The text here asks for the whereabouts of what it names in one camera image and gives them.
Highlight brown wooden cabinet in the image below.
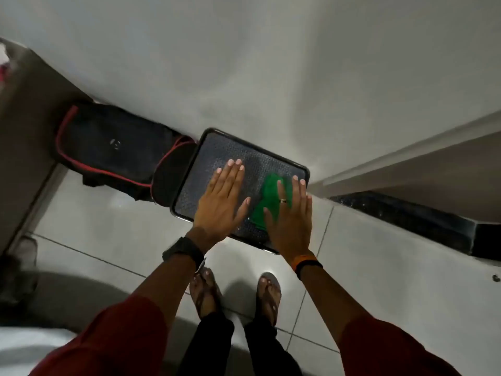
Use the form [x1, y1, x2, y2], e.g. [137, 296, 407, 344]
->
[0, 37, 94, 256]

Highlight person's left forearm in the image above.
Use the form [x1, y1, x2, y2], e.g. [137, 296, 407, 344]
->
[133, 246, 205, 329]

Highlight person's right foot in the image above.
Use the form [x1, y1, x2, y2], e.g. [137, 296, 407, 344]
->
[256, 275, 282, 322]

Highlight black wristwatch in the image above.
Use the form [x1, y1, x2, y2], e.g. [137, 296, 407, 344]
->
[162, 236, 207, 274]

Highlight grey shoe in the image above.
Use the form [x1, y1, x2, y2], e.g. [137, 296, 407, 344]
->
[0, 235, 40, 307]

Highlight person's right hand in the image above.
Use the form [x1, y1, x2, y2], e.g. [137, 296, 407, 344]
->
[263, 176, 314, 266]

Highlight green scrub cloth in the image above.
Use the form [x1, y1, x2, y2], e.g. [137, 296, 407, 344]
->
[250, 173, 295, 231]

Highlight black trousers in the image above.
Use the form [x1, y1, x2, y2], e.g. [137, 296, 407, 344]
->
[175, 309, 303, 376]

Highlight person's right forearm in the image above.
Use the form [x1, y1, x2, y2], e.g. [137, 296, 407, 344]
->
[299, 263, 377, 343]

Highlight brown sandal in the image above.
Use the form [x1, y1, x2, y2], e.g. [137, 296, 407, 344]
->
[256, 272, 283, 322]
[189, 267, 224, 320]

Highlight brown door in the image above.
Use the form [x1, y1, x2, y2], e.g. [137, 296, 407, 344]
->
[376, 131, 501, 224]

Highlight white door frame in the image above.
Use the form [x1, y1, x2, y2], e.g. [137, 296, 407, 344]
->
[312, 112, 501, 198]

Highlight black textured tray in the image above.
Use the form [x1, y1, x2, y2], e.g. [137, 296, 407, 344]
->
[170, 128, 311, 255]

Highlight black stone threshold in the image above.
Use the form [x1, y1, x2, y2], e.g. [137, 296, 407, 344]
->
[330, 190, 501, 262]

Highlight black bag with red piping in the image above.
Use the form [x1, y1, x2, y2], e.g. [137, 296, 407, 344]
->
[54, 100, 197, 207]

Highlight person's foot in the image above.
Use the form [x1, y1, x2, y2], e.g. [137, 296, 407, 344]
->
[189, 268, 224, 319]
[256, 275, 282, 322]

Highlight orange and black wristband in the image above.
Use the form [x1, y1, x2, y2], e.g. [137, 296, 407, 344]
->
[293, 252, 324, 281]

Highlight person's left foot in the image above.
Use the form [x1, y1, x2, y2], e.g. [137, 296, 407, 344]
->
[189, 268, 224, 319]

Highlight person's left hand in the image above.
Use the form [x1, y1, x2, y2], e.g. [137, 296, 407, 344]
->
[192, 159, 251, 246]

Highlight red garment sleeve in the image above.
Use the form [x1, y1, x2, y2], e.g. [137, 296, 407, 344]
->
[337, 314, 462, 376]
[29, 294, 169, 376]

